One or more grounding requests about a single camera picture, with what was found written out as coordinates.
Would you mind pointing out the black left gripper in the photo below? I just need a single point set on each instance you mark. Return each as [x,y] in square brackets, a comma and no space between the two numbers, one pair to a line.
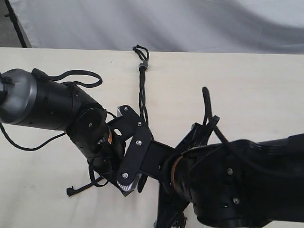
[106,154]

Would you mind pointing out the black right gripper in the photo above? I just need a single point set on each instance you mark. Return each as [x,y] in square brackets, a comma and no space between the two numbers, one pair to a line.
[173,196]

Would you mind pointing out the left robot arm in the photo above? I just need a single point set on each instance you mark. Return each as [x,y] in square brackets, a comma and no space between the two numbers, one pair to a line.
[60,103]

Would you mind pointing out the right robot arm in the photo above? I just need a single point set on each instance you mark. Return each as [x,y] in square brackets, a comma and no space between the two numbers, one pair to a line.
[238,184]

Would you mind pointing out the white backdrop cloth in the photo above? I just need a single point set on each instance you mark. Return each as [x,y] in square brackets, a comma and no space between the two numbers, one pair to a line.
[234,26]

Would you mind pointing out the black stand pole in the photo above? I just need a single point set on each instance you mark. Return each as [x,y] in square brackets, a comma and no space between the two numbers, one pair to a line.
[15,22]

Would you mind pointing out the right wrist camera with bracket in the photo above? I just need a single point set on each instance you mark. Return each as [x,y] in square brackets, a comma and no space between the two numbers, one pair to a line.
[144,156]

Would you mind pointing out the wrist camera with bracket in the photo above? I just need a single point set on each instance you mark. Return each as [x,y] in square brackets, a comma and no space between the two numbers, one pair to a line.
[144,156]
[127,122]

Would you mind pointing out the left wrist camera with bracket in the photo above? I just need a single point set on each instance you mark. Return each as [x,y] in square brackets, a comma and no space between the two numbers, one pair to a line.
[127,122]

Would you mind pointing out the grey tape around black cables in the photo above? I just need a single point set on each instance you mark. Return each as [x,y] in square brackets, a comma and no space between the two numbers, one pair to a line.
[143,65]

